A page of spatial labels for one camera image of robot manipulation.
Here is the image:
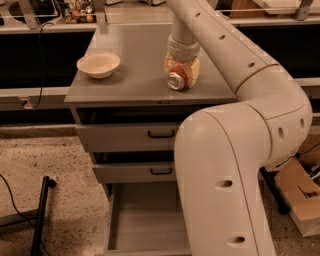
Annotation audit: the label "white ribbed gripper body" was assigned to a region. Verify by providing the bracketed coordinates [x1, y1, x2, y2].
[167, 36, 200, 63]

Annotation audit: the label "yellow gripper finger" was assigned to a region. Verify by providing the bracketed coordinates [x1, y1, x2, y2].
[164, 53, 179, 74]
[185, 59, 200, 88]

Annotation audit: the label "orange coke can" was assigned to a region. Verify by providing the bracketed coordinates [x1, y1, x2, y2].
[166, 63, 188, 91]

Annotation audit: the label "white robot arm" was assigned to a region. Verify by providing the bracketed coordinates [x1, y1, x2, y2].
[167, 0, 312, 256]

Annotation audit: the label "grey drawer cabinet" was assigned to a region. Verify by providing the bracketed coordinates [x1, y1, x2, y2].
[63, 22, 238, 201]

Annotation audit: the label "grey top drawer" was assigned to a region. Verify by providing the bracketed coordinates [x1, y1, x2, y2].
[76, 123, 178, 153]

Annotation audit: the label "grey middle drawer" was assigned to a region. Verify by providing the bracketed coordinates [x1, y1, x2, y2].
[93, 162, 176, 184]

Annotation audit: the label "grey open bottom drawer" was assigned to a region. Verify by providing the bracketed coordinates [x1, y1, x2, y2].
[101, 181, 192, 256]

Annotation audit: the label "white bowl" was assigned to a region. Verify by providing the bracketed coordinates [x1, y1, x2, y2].
[77, 52, 121, 79]

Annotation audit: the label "colourful items on shelf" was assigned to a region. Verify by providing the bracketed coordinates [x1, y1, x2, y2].
[63, 0, 96, 24]

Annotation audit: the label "black stand leg right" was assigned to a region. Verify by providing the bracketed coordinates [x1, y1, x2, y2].
[259, 167, 290, 215]

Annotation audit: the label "black stand leg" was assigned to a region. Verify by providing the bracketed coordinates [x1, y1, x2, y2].
[31, 176, 56, 256]
[259, 167, 290, 215]

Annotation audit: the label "cardboard box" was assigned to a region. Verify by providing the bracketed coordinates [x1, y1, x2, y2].
[275, 135, 320, 237]

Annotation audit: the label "black stand leg left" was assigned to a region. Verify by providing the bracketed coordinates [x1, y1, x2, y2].
[31, 176, 56, 256]

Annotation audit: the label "black cable left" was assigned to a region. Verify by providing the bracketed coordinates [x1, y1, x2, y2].
[33, 21, 56, 110]

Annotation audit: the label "wall power socket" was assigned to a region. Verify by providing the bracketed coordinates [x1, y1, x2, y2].
[19, 96, 33, 110]

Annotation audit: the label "black floor cable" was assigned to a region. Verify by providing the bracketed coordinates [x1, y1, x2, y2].
[0, 173, 51, 256]

